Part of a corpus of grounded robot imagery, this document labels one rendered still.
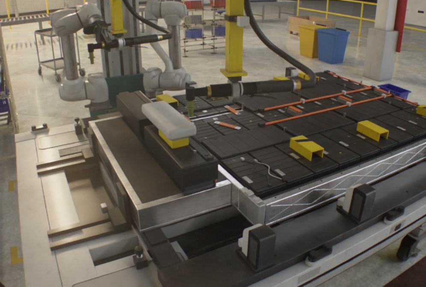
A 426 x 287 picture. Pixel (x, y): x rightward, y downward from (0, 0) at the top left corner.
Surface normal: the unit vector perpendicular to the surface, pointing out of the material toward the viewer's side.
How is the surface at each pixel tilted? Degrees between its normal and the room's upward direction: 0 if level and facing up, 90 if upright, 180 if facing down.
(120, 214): 0
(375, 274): 0
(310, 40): 94
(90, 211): 0
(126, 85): 90
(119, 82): 90
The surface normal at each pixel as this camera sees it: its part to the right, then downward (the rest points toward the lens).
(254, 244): -0.88, 0.19
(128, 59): 0.38, 0.37
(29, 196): 0.00, -0.91
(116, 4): 0.58, 0.33
